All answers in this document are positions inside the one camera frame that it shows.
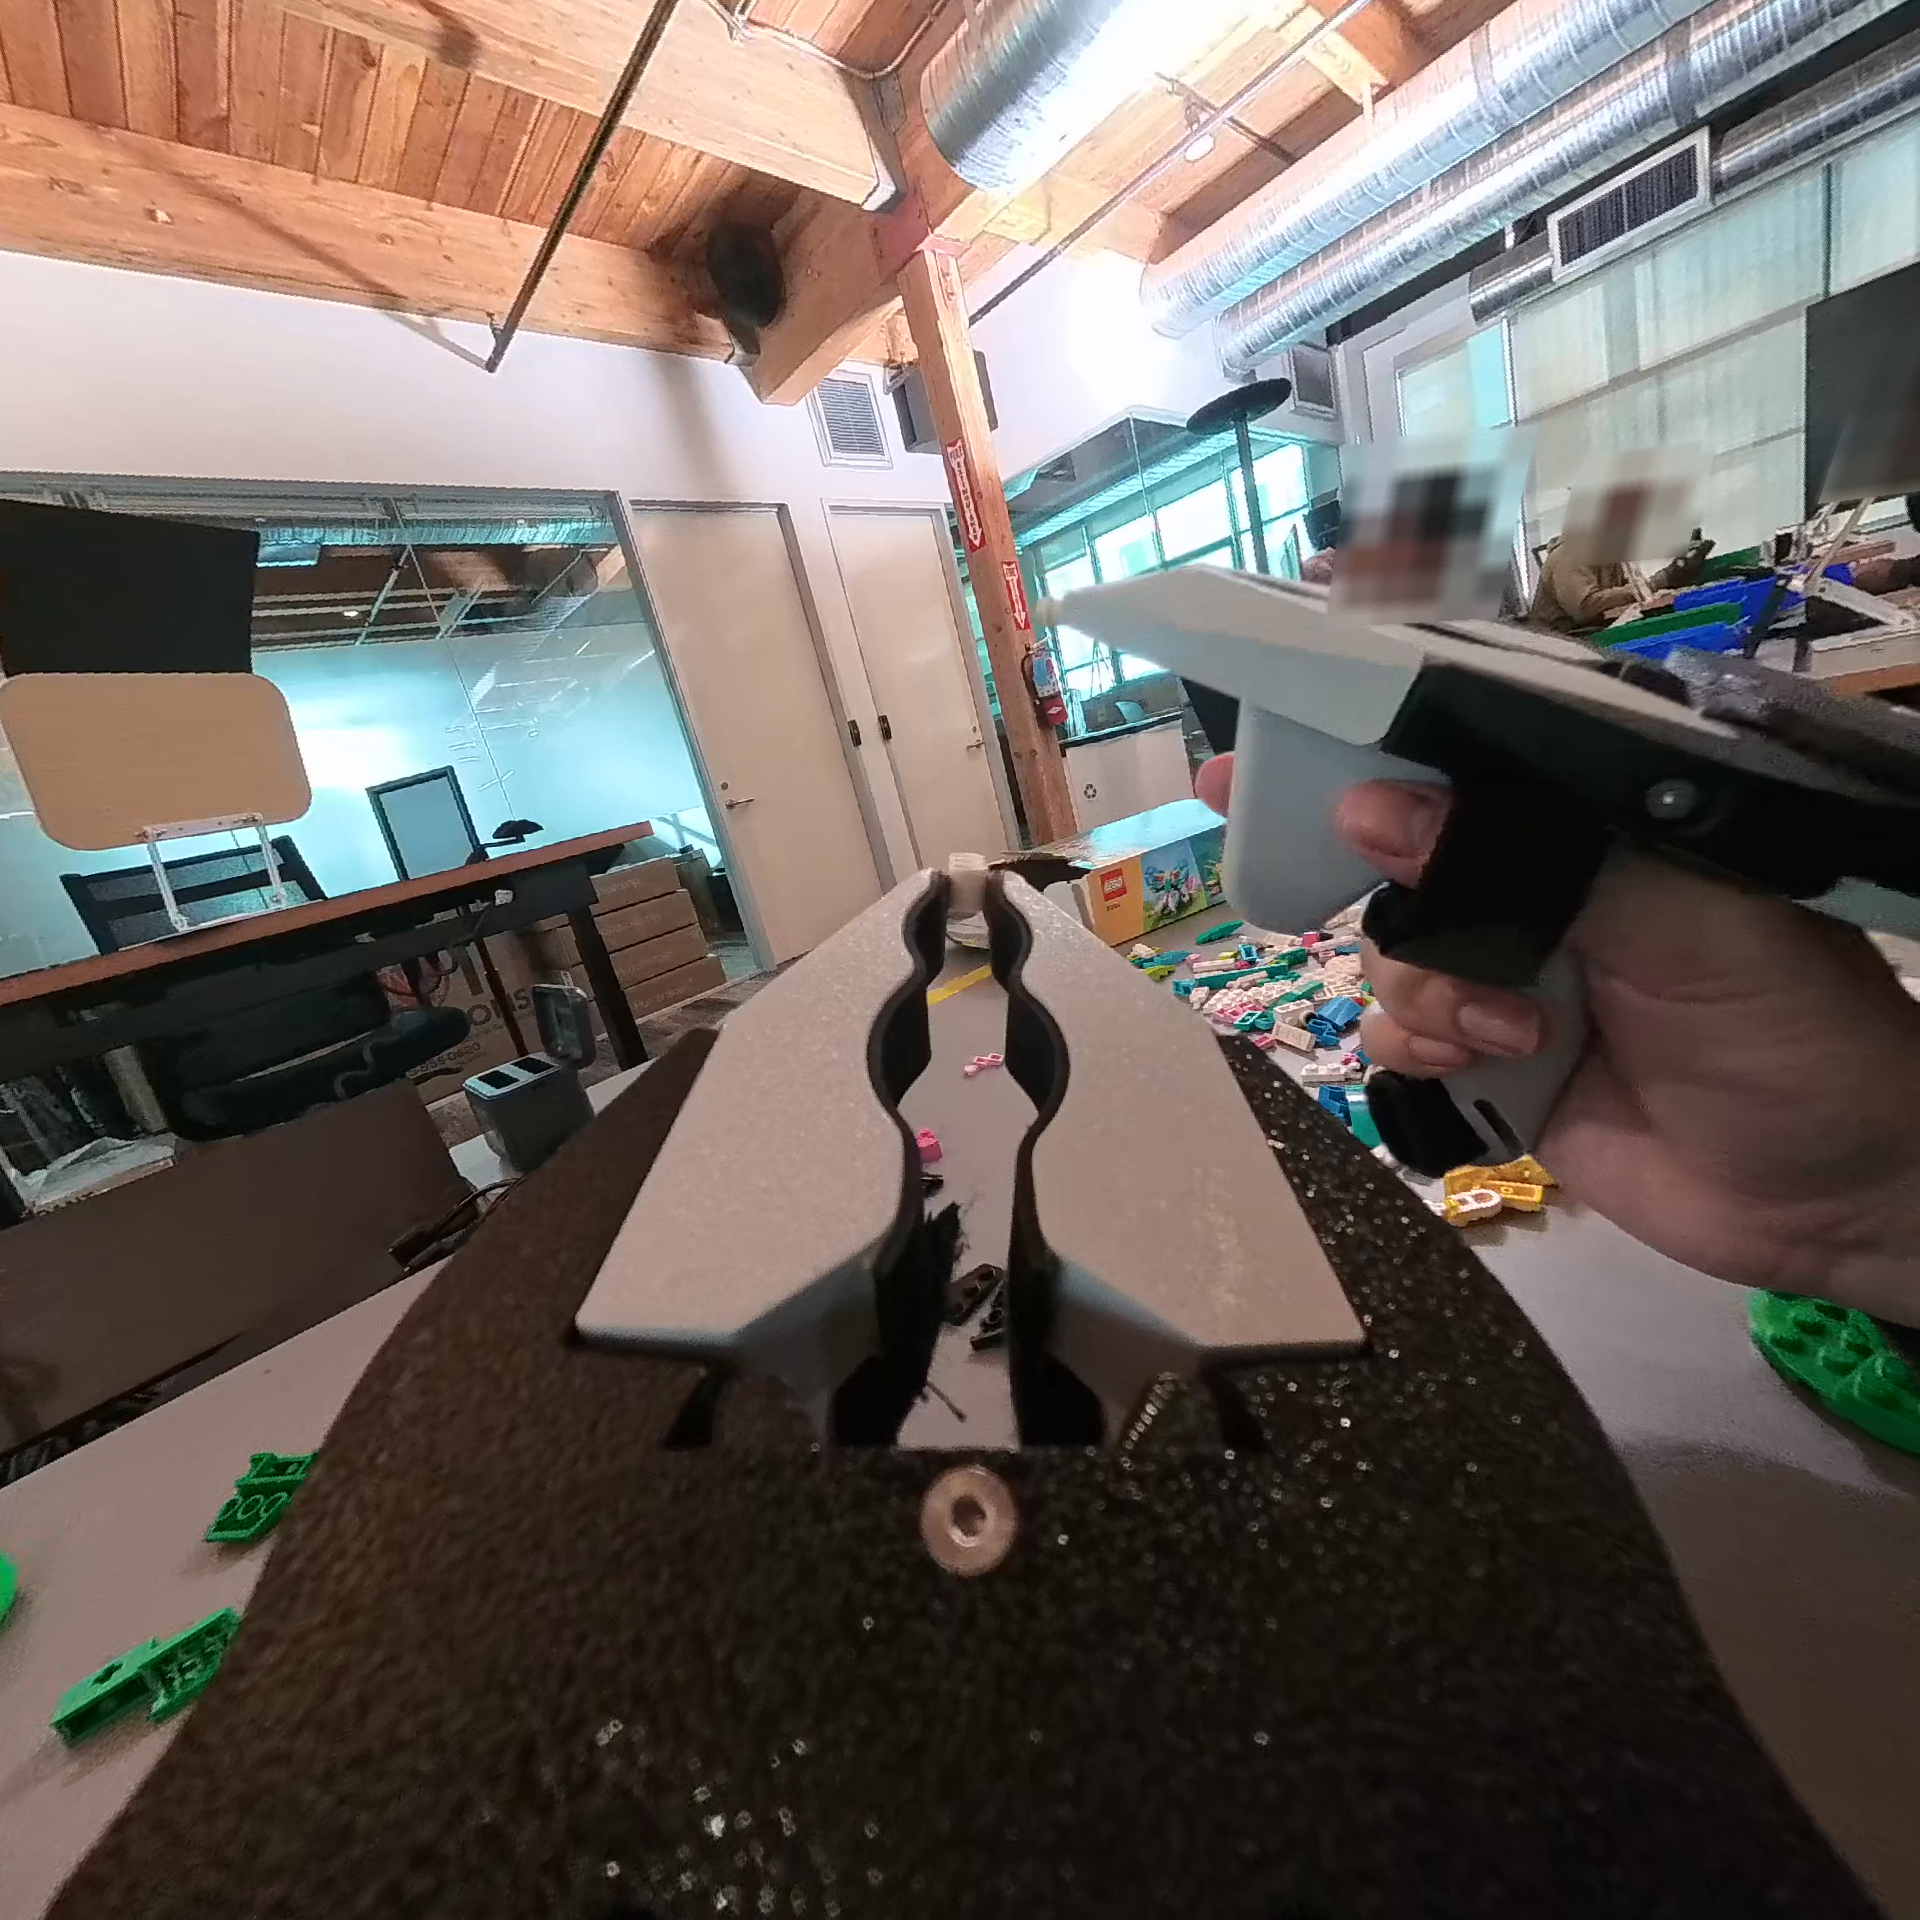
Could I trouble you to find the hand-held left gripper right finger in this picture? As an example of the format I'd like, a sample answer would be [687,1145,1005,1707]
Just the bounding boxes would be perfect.
[984,870,1368,1444]

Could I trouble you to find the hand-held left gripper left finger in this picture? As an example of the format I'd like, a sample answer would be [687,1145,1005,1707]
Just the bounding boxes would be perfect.
[573,870,954,1444]

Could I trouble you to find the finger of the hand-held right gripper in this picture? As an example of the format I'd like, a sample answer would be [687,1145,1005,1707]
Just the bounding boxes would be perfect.
[1049,564,1452,749]

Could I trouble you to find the pile of colourful toy bricks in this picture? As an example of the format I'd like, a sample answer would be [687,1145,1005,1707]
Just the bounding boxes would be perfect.
[1125,900,1560,1233]

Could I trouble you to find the brown wooden desk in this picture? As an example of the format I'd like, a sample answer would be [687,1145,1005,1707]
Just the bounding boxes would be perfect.
[0,817,655,1115]

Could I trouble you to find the grey desk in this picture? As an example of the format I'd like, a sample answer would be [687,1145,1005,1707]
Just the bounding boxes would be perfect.
[0,861,1920,1920]

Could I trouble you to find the person's right hand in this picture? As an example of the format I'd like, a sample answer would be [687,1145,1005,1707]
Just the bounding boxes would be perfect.
[1190,749,1920,1334]

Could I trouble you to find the blue plastic bin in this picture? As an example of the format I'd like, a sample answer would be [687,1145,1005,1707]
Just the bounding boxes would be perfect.
[1591,577,1895,666]

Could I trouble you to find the white recycling cabinet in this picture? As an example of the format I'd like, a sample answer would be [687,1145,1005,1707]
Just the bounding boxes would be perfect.
[1055,716,1194,837]

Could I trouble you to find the black charging dock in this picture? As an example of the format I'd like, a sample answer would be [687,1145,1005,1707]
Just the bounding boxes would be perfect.
[461,1049,597,1174]

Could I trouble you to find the black floor lamp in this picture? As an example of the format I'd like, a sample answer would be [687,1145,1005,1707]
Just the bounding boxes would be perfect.
[1186,376,1296,587]

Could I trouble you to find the stack of cardboard boxes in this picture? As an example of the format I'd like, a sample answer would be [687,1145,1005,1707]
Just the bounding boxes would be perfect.
[449,853,732,1059]

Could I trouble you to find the toy brick set box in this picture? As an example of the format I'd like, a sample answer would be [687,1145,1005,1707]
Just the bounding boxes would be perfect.
[1020,803,1234,952]

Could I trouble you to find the white door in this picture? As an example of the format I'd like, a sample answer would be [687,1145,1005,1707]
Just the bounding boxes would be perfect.
[629,500,925,972]
[823,506,1017,867]

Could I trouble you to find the black office chair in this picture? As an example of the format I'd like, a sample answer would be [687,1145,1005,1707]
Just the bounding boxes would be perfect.
[58,833,474,1145]

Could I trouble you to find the black framed board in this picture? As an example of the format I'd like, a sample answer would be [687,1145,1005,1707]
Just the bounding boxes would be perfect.
[366,766,482,881]

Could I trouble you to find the dark brown panel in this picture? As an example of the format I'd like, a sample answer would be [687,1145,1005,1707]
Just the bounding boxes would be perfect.
[0,1078,500,1461]

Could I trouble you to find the black round ceiling speaker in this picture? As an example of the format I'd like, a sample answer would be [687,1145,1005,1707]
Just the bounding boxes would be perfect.
[703,220,788,336]

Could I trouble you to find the green toy brick plant model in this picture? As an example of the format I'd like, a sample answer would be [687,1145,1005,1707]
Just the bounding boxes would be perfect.
[1745,1282,1920,1461]

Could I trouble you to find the empty wooden book stand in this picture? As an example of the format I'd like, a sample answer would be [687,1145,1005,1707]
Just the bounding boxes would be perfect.
[0,669,316,945]

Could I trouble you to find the cluster of small green bricks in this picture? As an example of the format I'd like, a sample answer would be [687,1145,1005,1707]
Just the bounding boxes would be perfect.
[0,1444,320,1752]

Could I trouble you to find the black rectangular panel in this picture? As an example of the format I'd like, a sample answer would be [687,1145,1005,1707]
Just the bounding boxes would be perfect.
[0,498,260,681]

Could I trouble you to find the wooden post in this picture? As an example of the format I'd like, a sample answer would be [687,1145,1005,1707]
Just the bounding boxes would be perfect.
[895,245,1082,851]

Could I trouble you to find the black cables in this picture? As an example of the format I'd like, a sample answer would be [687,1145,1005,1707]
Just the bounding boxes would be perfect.
[391,1178,528,1281]

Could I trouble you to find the long silver air duct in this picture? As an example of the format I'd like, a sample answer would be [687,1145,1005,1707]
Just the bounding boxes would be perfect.
[1215,60,1920,379]
[1141,0,1920,340]

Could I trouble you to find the black wall speaker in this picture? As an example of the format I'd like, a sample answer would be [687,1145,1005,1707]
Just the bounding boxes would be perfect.
[890,353,1001,453]

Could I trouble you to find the white wall vent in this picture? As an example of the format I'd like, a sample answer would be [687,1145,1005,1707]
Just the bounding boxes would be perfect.
[806,365,890,468]

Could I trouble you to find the wide silver air duct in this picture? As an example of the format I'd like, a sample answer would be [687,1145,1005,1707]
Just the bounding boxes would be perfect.
[918,0,1174,192]

